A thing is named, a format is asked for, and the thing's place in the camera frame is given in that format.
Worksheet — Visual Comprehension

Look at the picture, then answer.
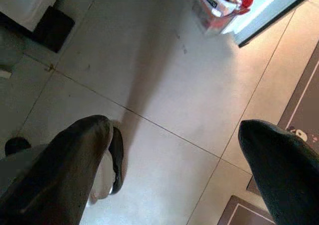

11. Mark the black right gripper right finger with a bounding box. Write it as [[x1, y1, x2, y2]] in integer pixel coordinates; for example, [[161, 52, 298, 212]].
[[238, 119, 319, 225]]

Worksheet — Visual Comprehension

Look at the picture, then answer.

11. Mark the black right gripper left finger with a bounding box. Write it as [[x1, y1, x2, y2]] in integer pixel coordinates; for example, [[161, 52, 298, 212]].
[[0, 114, 114, 225]]

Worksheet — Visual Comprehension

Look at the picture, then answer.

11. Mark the white fridge door with shelves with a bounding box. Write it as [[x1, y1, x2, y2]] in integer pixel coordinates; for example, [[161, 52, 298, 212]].
[[191, 0, 319, 48]]

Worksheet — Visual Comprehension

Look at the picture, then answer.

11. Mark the white open fridge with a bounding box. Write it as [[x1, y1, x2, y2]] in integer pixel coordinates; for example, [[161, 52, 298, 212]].
[[0, 0, 66, 34]]

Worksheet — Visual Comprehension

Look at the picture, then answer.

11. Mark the brown patterned floor mat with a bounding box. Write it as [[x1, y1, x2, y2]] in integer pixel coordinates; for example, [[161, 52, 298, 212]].
[[220, 39, 319, 225]]

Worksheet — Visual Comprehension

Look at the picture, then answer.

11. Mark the red foil food bag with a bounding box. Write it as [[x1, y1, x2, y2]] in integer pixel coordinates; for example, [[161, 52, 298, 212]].
[[193, 0, 253, 35]]

